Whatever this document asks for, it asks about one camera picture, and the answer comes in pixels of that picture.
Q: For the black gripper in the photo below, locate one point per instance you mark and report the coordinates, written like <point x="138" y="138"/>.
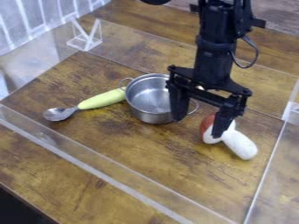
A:
<point x="227" y="96"/>

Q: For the red and white plush mushroom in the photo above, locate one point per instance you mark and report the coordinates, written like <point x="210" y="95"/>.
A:
<point x="237" y="141"/>

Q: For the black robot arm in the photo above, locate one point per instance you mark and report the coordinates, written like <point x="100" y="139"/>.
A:
<point x="226" y="22"/>

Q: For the silver metal pot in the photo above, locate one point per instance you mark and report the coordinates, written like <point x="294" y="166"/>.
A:
<point x="148" y="98"/>

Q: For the black baseboard strip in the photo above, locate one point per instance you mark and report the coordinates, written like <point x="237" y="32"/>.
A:
<point x="258" y="22"/>

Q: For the clear acrylic stand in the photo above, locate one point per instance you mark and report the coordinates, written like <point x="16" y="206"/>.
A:
<point x="86" y="41"/>

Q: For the spoon with yellow-green handle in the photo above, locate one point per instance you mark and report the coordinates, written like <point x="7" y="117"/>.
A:
<point x="98" y="101"/>

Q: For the clear acrylic enclosure panel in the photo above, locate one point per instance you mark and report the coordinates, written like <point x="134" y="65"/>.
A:
<point x="158" y="196"/>

